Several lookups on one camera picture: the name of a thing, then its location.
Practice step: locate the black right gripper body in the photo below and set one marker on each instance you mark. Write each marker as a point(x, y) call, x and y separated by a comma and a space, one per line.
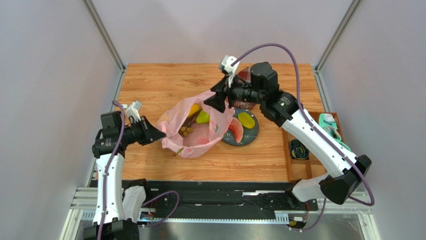
point(227, 94)

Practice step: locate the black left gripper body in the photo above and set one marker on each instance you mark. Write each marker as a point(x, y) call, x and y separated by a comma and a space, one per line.
point(138, 132)

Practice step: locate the fake watermelon slice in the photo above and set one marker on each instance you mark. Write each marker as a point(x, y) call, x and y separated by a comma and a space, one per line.
point(237, 130)

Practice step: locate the yellow green fake mango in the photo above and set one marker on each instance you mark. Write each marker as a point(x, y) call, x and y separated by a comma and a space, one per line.
point(246, 120)

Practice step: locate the fake grape bunch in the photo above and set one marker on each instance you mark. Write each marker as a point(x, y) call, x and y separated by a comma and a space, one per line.
point(187, 127)

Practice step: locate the pink plastic bag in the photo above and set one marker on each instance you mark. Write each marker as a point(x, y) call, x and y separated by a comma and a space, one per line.
point(203, 136)

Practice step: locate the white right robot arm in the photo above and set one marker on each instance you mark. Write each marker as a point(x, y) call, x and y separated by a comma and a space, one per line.
point(345, 170)

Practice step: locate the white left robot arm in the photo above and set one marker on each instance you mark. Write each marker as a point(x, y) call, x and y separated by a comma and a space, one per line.
point(118, 207)

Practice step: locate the green fake fruit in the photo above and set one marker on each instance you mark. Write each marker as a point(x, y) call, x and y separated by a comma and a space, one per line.
point(203, 118)

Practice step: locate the red plaid cloth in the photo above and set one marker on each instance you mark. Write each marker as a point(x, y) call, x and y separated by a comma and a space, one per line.
point(244, 75)

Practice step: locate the blue patterned rolled sock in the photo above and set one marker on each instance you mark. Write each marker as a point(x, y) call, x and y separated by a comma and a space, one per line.
point(298, 151)

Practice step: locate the wooden compartment tray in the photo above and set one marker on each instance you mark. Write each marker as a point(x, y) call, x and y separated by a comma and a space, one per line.
point(300, 168)

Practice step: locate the upper green white sock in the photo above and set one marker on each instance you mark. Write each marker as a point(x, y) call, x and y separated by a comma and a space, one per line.
point(328, 123)

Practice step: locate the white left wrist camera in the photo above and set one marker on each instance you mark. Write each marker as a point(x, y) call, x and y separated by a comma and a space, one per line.
point(132, 111)

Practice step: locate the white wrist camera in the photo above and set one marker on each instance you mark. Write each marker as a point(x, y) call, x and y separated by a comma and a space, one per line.
point(229, 66)
point(132, 111)

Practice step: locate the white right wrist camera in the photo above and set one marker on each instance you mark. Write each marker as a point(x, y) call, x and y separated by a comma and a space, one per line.
point(229, 66)

